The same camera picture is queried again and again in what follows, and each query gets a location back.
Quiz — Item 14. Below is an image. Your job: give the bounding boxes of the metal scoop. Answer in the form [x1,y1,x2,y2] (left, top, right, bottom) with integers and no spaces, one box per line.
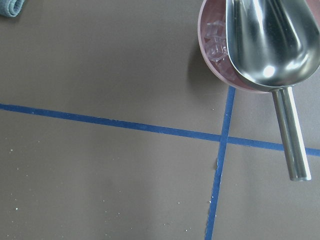
[225,0,320,182]

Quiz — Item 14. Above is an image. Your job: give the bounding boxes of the pink bowl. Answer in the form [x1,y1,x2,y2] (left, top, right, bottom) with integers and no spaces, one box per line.
[197,0,264,94]

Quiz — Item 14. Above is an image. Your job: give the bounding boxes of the folded grey cloth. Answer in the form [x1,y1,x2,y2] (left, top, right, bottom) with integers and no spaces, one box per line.
[0,0,25,18]

